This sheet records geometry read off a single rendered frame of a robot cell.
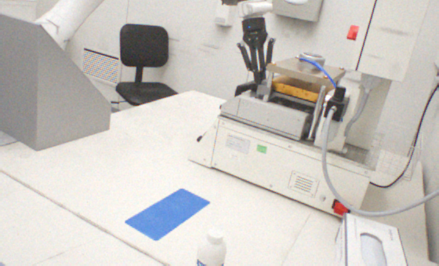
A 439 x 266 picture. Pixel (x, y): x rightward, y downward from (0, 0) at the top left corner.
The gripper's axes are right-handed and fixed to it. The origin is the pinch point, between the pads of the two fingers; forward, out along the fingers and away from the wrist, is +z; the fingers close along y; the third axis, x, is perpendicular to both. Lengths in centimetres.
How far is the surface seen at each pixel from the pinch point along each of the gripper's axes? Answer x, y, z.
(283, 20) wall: -144, 34, -27
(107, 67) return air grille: -144, 203, -12
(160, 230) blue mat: 53, 7, 27
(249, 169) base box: 16.9, -0.1, 23.8
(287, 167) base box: 17.0, -11.8, 23.0
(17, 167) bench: 57, 50, 12
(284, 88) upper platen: 10.2, -11.2, 1.4
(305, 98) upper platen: 10.2, -16.8, 4.8
